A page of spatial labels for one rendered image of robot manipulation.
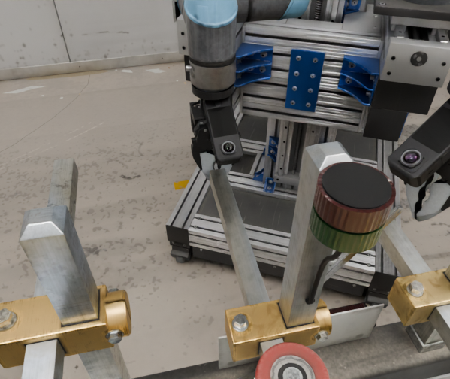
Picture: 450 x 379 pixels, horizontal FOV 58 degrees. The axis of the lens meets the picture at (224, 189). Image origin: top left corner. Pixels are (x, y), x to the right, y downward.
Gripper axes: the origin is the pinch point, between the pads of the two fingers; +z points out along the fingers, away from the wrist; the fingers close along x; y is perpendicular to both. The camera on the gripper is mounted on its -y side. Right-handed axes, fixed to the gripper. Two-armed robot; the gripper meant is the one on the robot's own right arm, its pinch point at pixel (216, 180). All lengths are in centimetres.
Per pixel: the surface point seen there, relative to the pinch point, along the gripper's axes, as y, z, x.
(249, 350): -35.4, -1.8, 2.8
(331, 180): -36.9, -31.2, -2.2
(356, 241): -40.6, -27.9, -3.4
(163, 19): 232, 51, -8
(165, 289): 34, 83, 14
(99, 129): 152, 83, 41
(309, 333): -35.4, -3.1, -5.1
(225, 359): -30.7, 9.4, 4.9
